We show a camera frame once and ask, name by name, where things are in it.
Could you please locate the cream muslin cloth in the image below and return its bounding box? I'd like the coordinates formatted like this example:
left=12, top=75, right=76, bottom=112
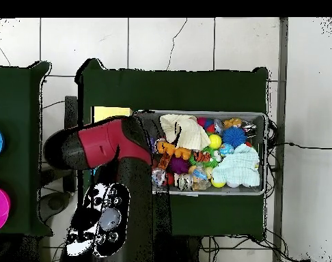
left=159, top=113, right=211, bottom=151

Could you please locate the wooden box with three holes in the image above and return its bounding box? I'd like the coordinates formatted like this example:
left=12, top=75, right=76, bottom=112
left=89, top=105, right=134, bottom=123

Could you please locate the orange toy building block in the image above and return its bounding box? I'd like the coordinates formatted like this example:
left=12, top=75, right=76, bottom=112
left=156, top=140, right=192, bottom=162

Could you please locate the crumpled clear plastic packet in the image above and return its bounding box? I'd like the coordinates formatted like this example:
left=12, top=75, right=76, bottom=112
left=151, top=168, right=167, bottom=188

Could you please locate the tiger plush toy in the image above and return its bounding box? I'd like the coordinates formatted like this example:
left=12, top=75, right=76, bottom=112
left=192, top=149, right=212, bottom=162

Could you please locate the yellow tennis ball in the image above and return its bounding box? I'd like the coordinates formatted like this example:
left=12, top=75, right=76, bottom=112
left=208, top=134, right=223, bottom=150

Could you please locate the dark green tablecloth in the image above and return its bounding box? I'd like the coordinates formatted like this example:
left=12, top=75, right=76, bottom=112
left=0, top=60, right=54, bottom=237
left=74, top=57, right=270, bottom=242

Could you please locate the globe print ball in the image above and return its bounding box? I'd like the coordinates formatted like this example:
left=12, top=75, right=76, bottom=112
left=218, top=142, right=235, bottom=156

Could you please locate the blue spiky rubber ball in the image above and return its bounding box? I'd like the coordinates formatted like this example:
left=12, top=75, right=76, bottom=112
left=221, top=126, right=248, bottom=149

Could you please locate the mint green muslin cloth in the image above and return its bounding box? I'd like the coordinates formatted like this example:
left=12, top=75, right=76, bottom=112
left=211, top=143, right=262, bottom=188

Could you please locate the silver wire mesh bin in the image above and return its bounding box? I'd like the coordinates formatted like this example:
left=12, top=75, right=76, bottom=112
left=133, top=109, right=268, bottom=197

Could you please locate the black cable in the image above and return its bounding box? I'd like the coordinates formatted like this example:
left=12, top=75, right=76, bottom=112
left=266, top=141, right=332, bottom=151

